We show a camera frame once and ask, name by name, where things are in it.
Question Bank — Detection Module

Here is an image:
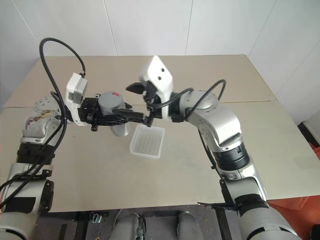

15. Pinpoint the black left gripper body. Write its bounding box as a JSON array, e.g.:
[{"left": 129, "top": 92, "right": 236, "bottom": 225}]
[{"left": 79, "top": 93, "right": 119, "bottom": 133}]

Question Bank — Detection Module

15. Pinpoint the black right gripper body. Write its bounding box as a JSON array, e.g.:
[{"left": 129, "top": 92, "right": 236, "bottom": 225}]
[{"left": 142, "top": 81, "right": 163, "bottom": 111}]

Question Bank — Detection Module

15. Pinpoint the silver gray jar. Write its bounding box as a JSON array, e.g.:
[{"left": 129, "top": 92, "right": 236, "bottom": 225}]
[{"left": 109, "top": 122, "right": 130, "bottom": 138}]

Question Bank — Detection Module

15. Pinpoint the gray jar lid red mark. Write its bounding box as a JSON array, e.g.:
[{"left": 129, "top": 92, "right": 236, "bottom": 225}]
[{"left": 97, "top": 90, "right": 126, "bottom": 117}]

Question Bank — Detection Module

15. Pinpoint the clear plastic box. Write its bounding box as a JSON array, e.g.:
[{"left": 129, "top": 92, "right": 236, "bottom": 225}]
[{"left": 129, "top": 124, "right": 167, "bottom": 161}]

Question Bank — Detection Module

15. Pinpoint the gray rounded shape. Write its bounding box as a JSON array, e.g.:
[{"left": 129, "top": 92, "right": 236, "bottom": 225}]
[
  {"left": 176, "top": 210, "right": 201, "bottom": 240},
  {"left": 113, "top": 212, "right": 148, "bottom": 240}
]

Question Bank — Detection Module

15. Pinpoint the red object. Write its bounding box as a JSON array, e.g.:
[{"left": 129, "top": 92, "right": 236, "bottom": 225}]
[{"left": 308, "top": 142, "right": 320, "bottom": 164}]

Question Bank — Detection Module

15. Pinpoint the orange plastic sheet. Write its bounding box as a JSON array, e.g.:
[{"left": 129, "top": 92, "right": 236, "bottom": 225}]
[{"left": 266, "top": 196, "right": 320, "bottom": 240}]

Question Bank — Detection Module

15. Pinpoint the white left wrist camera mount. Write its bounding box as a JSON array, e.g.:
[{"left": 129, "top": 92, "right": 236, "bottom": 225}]
[{"left": 65, "top": 72, "right": 90, "bottom": 127}]

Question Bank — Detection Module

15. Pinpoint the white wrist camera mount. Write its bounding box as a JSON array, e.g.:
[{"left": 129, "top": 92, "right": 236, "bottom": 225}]
[
  {"left": 138, "top": 55, "right": 175, "bottom": 120},
  {"left": 65, "top": 72, "right": 90, "bottom": 127}
]

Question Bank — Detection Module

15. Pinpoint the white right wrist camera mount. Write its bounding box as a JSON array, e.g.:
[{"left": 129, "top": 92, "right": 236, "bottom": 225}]
[{"left": 138, "top": 55, "right": 175, "bottom": 120}]

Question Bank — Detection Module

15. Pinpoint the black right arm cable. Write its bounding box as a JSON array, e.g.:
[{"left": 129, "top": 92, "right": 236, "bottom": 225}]
[{"left": 146, "top": 79, "right": 238, "bottom": 210}]

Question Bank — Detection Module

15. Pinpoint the small metal bracket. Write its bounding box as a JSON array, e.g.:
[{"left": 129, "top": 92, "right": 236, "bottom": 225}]
[{"left": 89, "top": 211, "right": 110, "bottom": 224}]

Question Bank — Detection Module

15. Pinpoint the black table frame bar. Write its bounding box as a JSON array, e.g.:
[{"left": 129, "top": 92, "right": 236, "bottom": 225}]
[
  {"left": 215, "top": 207, "right": 230, "bottom": 240},
  {"left": 74, "top": 212, "right": 89, "bottom": 240}
]

